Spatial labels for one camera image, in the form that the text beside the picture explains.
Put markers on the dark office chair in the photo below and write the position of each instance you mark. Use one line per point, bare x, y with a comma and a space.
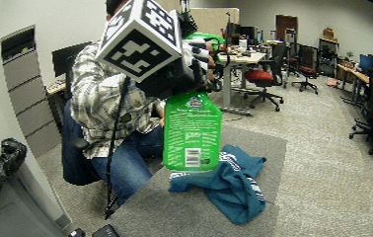
75, 158

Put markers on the white marker cube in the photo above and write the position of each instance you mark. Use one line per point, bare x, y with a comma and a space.
139, 49

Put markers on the black bag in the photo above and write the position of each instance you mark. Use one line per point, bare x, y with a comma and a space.
10, 158

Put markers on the blue screen monitor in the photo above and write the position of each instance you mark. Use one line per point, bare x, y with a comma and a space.
367, 62

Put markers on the brown box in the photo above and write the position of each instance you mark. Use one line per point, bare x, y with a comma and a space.
328, 33

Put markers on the brown door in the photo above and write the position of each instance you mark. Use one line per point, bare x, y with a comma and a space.
287, 26

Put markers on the beige partition panel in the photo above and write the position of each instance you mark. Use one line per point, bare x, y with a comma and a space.
212, 19

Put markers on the the person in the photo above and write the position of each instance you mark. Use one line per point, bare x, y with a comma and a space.
103, 108

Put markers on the black office chair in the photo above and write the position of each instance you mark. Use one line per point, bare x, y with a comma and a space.
371, 108

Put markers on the grey filing cabinet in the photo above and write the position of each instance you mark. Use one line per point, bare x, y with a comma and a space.
31, 98

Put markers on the wooden desk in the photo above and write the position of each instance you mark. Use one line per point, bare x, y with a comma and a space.
362, 77

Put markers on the black monitor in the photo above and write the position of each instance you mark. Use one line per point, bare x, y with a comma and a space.
232, 33
66, 57

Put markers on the small black device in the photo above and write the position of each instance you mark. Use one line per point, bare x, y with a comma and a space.
76, 233

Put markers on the red seat office chair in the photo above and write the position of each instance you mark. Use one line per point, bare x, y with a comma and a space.
307, 70
262, 77

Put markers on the black shelf unit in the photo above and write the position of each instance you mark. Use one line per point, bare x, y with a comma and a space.
328, 56

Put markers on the green spray bottle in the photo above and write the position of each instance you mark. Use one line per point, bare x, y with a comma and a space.
192, 131

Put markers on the black flat device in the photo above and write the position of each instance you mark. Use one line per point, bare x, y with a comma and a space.
107, 231

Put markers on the grey bin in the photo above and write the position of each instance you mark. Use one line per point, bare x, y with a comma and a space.
16, 214

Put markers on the white desk with grey leg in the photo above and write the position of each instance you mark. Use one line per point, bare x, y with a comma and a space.
243, 59

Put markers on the teal cloth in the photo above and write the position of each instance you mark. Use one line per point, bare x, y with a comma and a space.
231, 184

